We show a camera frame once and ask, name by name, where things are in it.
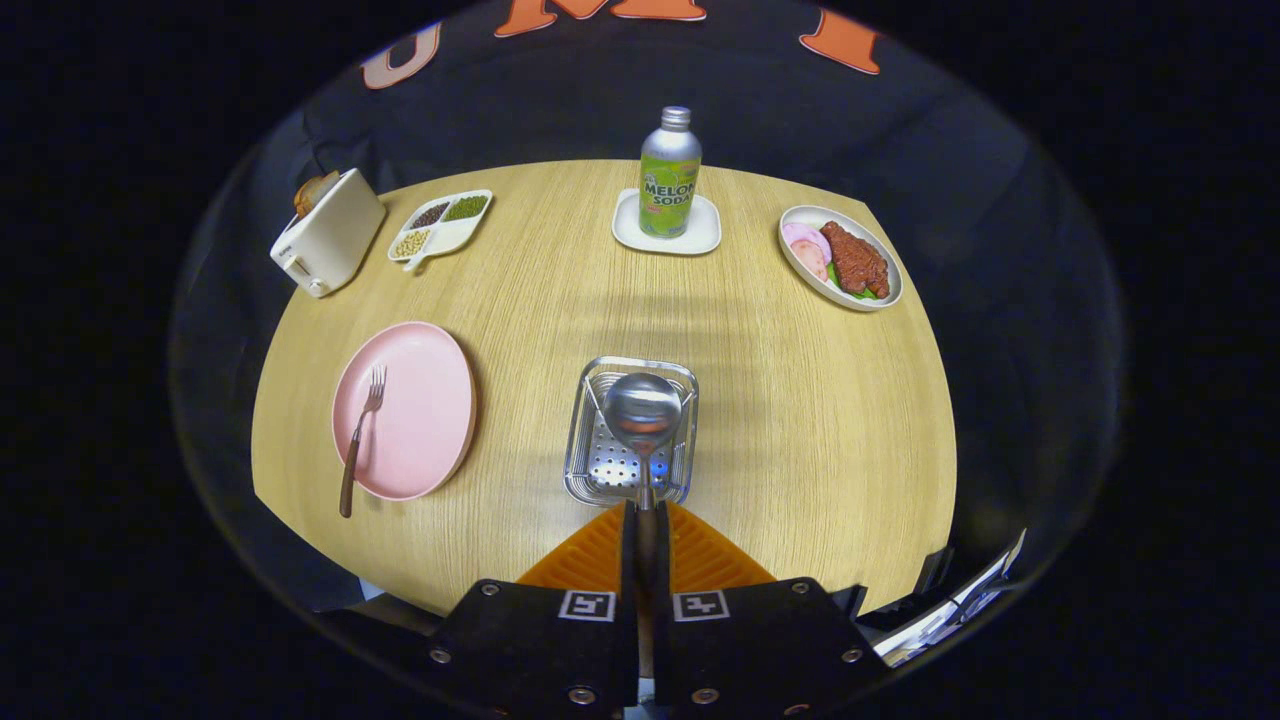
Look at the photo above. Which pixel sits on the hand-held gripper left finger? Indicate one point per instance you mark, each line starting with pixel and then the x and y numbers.
pixel 560 650

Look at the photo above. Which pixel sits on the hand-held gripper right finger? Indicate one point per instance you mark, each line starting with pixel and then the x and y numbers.
pixel 750 650

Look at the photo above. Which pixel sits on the pink round plate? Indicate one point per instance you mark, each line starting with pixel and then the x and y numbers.
pixel 425 410

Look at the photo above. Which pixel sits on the green lettuce leaf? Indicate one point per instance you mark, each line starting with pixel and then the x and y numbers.
pixel 836 277

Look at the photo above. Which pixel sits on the white oval food plate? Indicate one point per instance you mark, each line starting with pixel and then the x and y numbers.
pixel 800 270

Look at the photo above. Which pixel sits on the red meat piece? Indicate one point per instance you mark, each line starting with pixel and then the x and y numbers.
pixel 858 260

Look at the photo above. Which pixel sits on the pink ham slices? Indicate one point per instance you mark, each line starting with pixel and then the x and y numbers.
pixel 805 245

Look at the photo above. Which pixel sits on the white divided dish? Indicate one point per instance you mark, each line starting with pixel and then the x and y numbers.
pixel 460 235

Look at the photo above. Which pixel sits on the white square coaster tray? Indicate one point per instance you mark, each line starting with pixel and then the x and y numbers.
pixel 705 225

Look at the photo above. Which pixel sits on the pile of yellow soybeans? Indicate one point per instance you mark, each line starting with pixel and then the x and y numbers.
pixel 412 243

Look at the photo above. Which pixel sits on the pile of green beans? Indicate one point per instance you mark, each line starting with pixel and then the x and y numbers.
pixel 466 208

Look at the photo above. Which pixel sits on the pile of dark beans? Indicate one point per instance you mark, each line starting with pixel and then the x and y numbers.
pixel 429 215

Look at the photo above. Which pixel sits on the white toaster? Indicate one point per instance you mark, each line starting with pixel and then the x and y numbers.
pixel 335 240

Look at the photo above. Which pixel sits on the green metal drink bottle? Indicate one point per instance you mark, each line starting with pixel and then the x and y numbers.
pixel 668 185

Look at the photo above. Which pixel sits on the brown toast slices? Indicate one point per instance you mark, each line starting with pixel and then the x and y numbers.
pixel 313 192

